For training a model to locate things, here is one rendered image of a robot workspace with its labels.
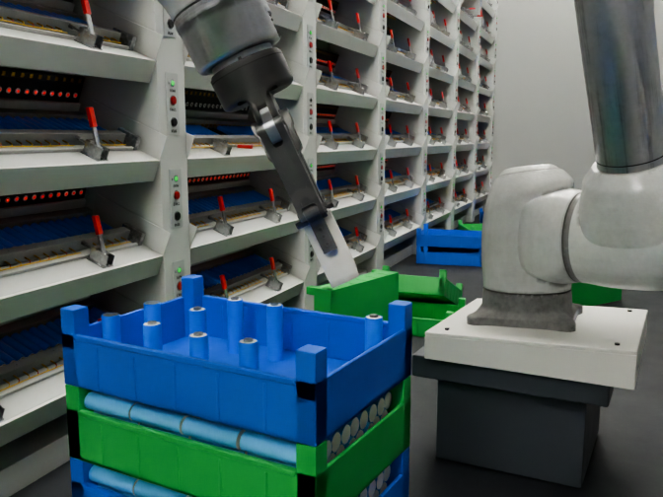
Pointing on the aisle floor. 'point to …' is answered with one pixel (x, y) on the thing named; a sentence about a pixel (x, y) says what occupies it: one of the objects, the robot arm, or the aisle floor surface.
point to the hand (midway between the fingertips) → (331, 248)
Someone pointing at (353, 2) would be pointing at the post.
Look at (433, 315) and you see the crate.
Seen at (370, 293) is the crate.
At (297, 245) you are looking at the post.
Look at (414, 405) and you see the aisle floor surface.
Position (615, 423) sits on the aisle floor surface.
